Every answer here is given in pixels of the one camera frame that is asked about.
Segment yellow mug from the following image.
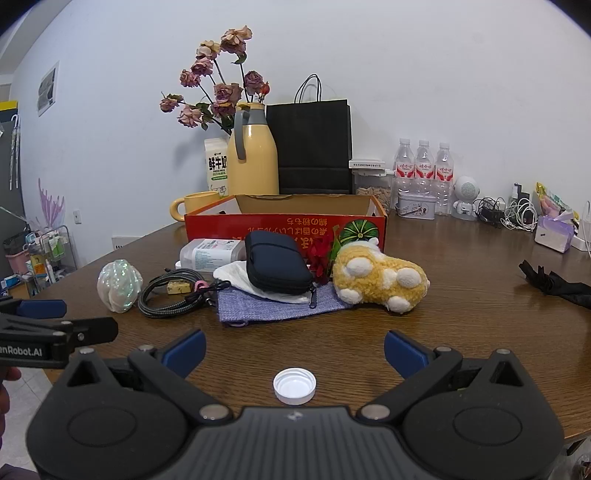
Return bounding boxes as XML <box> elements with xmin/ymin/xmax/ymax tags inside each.
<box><xmin>170</xmin><ymin>191</ymin><xmax>222</xmax><ymax>222</ymax></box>

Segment grey metal tin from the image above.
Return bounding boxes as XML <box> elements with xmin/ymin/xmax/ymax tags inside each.
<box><xmin>396</xmin><ymin>191</ymin><xmax>437</xmax><ymax>220</ymax></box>

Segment colourful snack packet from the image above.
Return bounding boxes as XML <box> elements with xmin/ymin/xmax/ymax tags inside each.
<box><xmin>534</xmin><ymin>182</ymin><xmax>575</xmax><ymax>217</ymax></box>

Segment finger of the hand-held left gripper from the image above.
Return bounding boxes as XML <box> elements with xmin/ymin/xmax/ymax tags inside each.
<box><xmin>0</xmin><ymin>315</ymin><xmax>119</xmax><ymax>346</ymax></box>
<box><xmin>0</xmin><ymin>298</ymin><xmax>68</xmax><ymax>320</ymax></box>

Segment dark board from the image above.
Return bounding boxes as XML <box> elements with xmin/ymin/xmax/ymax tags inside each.
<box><xmin>0</xmin><ymin>99</ymin><xmax>26</xmax><ymax>222</ymax></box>

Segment wall poster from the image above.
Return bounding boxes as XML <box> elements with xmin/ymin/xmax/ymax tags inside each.
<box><xmin>36</xmin><ymin>61</ymin><xmax>60</xmax><ymax>117</ymax></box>

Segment pink bin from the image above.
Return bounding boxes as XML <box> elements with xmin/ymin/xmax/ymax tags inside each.
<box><xmin>4</xmin><ymin>231</ymin><xmax>31</xmax><ymax>278</ymax></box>

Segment purple wall sticker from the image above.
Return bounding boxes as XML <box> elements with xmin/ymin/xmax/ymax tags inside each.
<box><xmin>37</xmin><ymin>178</ymin><xmax>66</xmax><ymax>229</ymax></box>

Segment person's left forearm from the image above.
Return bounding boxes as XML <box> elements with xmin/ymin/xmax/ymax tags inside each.
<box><xmin>0</xmin><ymin>464</ymin><xmax>40</xmax><ymax>480</ymax></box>

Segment white milk carton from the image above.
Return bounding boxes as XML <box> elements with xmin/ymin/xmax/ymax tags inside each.
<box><xmin>204</xmin><ymin>137</ymin><xmax>232</xmax><ymax>197</ymax></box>

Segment iridescent white crinkled ball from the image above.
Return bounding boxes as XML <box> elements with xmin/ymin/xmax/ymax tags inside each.
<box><xmin>97</xmin><ymin>259</ymin><xmax>144</xmax><ymax>314</ymax></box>

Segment white pill bottle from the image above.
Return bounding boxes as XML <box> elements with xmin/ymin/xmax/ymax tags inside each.
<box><xmin>175</xmin><ymin>238</ymin><xmax>247</xmax><ymax>273</ymax></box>

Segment clear seed container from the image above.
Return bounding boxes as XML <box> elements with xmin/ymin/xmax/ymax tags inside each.
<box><xmin>348</xmin><ymin>159</ymin><xmax>393</xmax><ymax>208</ymax></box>

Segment red artificial flower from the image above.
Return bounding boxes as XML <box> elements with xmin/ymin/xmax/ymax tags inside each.
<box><xmin>302</xmin><ymin>233</ymin><xmax>345</xmax><ymax>284</ymax></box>

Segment purple tissue pack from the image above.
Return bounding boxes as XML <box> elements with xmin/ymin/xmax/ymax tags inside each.
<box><xmin>534</xmin><ymin>213</ymin><xmax>577</xmax><ymax>254</ymax></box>

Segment white bottle cap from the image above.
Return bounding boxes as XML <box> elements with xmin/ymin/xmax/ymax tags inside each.
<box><xmin>273</xmin><ymin>367</ymin><xmax>317</xmax><ymax>406</ymax></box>

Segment white box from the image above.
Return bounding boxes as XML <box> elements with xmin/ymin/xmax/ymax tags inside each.
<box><xmin>570</xmin><ymin>222</ymin><xmax>591</xmax><ymax>252</ymax></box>

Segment black charger with cable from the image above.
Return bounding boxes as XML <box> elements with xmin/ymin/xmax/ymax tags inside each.
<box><xmin>475</xmin><ymin>198</ymin><xmax>509</xmax><ymax>228</ymax></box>

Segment yellow thermos jug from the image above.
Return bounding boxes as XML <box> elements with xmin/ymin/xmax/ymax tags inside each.
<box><xmin>227</xmin><ymin>102</ymin><xmax>280</xmax><ymax>197</ymax></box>

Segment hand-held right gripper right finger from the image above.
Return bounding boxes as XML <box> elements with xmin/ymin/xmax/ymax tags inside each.
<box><xmin>355</xmin><ymin>329</ymin><xmax>539</xmax><ymax>425</ymax></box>

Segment white cloth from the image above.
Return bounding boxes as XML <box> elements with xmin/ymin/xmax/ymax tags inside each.
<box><xmin>213</xmin><ymin>259</ymin><xmax>310</xmax><ymax>305</ymax></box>

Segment white cable bundle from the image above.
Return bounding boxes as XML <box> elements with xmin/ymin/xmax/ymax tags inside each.
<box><xmin>501</xmin><ymin>203</ymin><xmax>539</xmax><ymax>230</ymax></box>

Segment purple woven pouch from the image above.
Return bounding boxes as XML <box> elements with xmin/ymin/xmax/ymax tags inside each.
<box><xmin>217</xmin><ymin>282</ymin><xmax>352</xmax><ymax>326</ymax></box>

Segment dried rose bouquet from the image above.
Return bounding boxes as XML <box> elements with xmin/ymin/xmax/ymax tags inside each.
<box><xmin>159</xmin><ymin>25</ymin><xmax>271</xmax><ymax>137</ymax></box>

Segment red cardboard box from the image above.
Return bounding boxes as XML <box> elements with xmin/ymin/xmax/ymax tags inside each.
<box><xmin>184</xmin><ymin>194</ymin><xmax>387</xmax><ymax>259</ymax></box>

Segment person's left hand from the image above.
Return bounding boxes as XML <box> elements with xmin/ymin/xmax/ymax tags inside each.
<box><xmin>0</xmin><ymin>366</ymin><xmax>23</xmax><ymax>432</ymax></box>

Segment black paper bag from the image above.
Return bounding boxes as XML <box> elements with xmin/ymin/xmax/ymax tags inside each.
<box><xmin>266</xmin><ymin>74</ymin><xmax>354</xmax><ymax>195</ymax></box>

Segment clear water bottle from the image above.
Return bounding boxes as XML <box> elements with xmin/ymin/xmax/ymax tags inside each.
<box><xmin>414</xmin><ymin>139</ymin><xmax>435</xmax><ymax>195</ymax></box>
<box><xmin>434</xmin><ymin>142</ymin><xmax>454</xmax><ymax>215</ymax></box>
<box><xmin>394</xmin><ymin>138</ymin><xmax>416</xmax><ymax>195</ymax></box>

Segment dark navy zip pouch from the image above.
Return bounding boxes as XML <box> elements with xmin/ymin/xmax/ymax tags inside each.
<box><xmin>244</xmin><ymin>231</ymin><xmax>319</xmax><ymax>309</ymax></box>

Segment yellow plush toy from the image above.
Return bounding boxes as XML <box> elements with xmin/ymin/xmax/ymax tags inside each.
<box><xmin>332</xmin><ymin>237</ymin><xmax>431</xmax><ymax>316</ymax></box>

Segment white robot figurine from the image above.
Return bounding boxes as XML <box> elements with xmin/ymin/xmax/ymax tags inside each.
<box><xmin>450</xmin><ymin>175</ymin><xmax>482</xmax><ymax>221</ymax></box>

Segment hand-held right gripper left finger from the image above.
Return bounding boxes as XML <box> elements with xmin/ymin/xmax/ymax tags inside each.
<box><xmin>55</xmin><ymin>329</ymin><xmax>233</xmax><ymax>425</ymax></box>

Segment metal storage cart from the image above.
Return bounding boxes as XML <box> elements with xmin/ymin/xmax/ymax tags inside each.
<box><xmin>25</xmin><ymin>225</ymin><xmax>79</xmax><ymax>296</ymax></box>

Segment white hanging rods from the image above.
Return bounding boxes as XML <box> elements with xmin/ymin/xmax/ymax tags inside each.
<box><xmin>9</xmin><ymin>115</ymin><xmax>22</xmax><ymax>190</ymax></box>

